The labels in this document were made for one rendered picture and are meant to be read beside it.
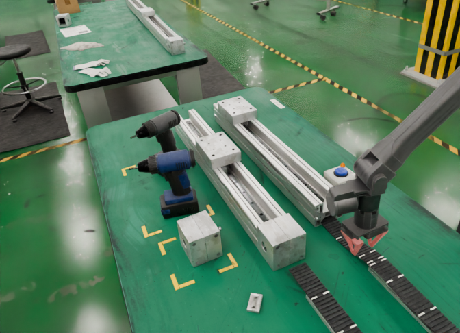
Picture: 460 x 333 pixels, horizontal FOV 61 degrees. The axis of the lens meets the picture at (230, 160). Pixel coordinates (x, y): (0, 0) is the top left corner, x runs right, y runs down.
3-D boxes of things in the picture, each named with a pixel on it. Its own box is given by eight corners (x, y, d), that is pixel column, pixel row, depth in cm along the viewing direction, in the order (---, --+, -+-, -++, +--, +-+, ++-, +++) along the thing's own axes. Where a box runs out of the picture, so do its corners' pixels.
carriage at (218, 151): (241, 167, 137) (240, 151, 133) (213, 176, 134) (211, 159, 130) (224, 146, 149) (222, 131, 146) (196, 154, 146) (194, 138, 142)
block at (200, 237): (230, 252, 112) (228, 227, 107) (193, 267, 108) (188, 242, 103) (215, 231, 120) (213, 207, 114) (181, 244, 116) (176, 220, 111)
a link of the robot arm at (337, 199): (389, 175, 88) (369, 155, 95) (340, 185, 86) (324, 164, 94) (382, 216, 94) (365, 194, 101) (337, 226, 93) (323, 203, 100)
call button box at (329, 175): (356, 190, 130) (359, 175, 127) (332, 199, 127) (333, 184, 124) (341, 178, 137) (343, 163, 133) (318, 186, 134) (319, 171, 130)
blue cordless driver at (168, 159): (202, 212, 127) (194, 155, 115) (142, 224, 125) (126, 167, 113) (200, 198, 133) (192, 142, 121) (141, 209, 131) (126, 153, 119)
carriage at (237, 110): (257, 124, 162) (257, 109, 158) (233, 131, 159) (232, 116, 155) (241, 109, 175) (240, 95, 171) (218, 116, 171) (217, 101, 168)
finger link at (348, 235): (338, 249, 107) (340, 223, 102) (359, 239, 109) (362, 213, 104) (355, 265, 102) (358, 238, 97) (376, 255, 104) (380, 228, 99)
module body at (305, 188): (341, 216, 121) (344, 194, 116) (314, 227, 118) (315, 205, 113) (235, 115, 183) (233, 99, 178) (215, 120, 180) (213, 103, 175)
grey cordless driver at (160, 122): (189, 162, 152) (181, 112, 140) (148, 186, 141) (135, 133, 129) (177, 155, 157) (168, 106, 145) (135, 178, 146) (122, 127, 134)
